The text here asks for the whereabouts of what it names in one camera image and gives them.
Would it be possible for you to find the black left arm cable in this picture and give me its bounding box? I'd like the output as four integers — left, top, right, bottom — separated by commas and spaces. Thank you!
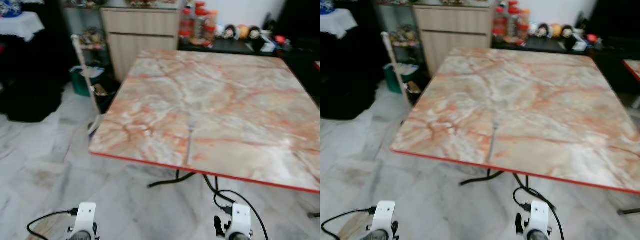
26, 208, 80, 240
320, 206, 379, 237

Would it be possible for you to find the low black sideboard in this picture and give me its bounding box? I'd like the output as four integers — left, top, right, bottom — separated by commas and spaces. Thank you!
178, 37, 292, 57
491, 36, 603, 55

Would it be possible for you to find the white lace tablecloth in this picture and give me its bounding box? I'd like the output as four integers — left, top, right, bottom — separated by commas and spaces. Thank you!
320, 8, 357, 40
0, 11, 45, 43

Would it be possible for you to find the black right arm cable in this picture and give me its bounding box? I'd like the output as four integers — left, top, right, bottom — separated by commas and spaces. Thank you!
512, 185, 566, 240
213, 189, 270, 240

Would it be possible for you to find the black waste bin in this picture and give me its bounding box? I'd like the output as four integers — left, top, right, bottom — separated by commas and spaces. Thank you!
405, 80, 432, 105
92, 82, 122, 114

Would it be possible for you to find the white broom handle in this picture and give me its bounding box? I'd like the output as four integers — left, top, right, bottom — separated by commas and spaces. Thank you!
71, 34, 103, 132
381, 31, 412, 110

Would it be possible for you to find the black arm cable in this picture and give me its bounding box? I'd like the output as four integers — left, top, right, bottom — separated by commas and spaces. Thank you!
26, 208, 80, 240
213, 189, 270, 240
512, 185, 566, 240
320, 206, 379, 237

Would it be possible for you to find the green plastic bin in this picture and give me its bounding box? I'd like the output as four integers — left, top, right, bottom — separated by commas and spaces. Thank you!
69, 65, 104, 98
383, 63, 420, 95

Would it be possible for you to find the beige wooden cabinet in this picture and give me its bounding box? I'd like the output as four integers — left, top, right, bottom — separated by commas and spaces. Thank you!
413, 5, 496, 77
101, 7, 181, 82

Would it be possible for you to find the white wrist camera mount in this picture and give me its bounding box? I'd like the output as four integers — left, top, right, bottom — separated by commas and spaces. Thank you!
373, 200, 397, 233
229, 203, 253, 236
528, 200, 550, 234
74, 202, 97, 235

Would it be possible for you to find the silver metal fork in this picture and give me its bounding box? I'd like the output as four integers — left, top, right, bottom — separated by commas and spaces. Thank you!
487, 121, 501, 162

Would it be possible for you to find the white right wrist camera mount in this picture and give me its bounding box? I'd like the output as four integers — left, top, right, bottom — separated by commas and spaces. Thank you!
528, 200, 550, 234
229, 203, 253, 236

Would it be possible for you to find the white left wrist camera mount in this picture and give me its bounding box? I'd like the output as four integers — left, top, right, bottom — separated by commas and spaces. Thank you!
373, 200, 397, 233
74, 202, 97, 235

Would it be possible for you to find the glass display shelf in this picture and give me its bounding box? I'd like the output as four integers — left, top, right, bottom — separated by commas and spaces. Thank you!
64, 4, 112, 72
376, 2, 423, 68

